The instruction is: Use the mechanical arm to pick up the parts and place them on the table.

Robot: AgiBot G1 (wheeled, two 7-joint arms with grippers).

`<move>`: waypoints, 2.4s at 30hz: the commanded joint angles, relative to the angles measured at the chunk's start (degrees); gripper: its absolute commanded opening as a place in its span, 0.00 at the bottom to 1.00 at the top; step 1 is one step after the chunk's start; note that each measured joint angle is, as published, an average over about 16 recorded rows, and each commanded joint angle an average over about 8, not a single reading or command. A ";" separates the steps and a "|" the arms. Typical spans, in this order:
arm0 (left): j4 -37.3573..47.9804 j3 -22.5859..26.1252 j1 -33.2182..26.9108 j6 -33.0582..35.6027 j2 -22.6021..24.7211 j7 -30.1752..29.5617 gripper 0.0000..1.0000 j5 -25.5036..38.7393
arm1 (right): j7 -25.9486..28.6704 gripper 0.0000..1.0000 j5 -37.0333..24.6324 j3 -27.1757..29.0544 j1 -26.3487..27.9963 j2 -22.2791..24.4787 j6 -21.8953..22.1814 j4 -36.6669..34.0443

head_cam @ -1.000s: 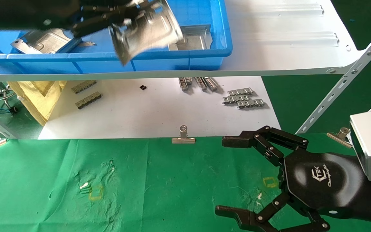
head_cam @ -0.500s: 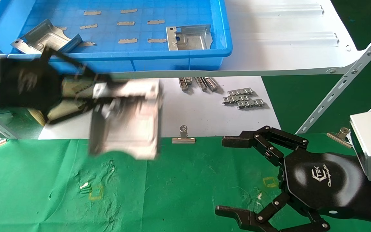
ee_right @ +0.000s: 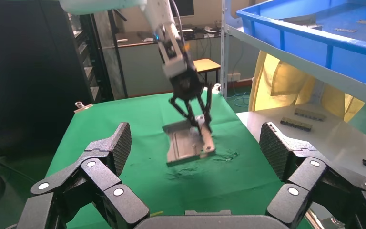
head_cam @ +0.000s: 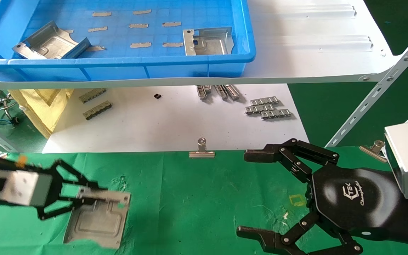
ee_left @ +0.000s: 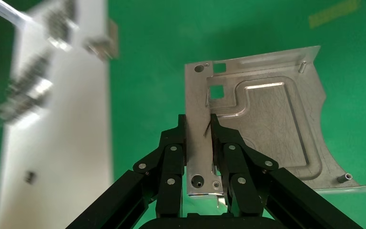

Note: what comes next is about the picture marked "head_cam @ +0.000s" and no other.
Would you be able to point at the green table cloth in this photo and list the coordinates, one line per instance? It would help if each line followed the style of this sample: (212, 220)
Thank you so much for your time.
(190, 212)

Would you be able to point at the blue plastic bin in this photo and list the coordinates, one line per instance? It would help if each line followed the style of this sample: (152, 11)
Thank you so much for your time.
(119, 67)

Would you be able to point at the plain white shelf board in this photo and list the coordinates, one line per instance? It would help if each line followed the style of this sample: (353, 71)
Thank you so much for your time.
(175, 124)

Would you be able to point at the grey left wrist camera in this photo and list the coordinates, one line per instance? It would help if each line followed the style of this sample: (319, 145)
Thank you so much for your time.
(20, 187)

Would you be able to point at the silver stamped metal bracket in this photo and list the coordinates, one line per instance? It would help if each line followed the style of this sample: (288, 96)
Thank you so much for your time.
(97, 223)
(211, 44)
(48, 44)

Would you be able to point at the yellow cloth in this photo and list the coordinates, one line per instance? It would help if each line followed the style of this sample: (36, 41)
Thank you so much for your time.
(44, 109)

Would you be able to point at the beige tape strip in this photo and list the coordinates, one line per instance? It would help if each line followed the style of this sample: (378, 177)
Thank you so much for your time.
(142, 12)
(138, 26)
(140, 45)
(97, 29)
(172, 24)
(172, 45)
(101, 14)
(96, 49)

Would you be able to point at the white shelf board with ribs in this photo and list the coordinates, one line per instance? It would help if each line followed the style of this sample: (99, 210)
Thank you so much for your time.
(313, 53)

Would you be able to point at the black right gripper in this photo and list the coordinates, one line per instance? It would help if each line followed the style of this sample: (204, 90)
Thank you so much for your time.
(360, 205)

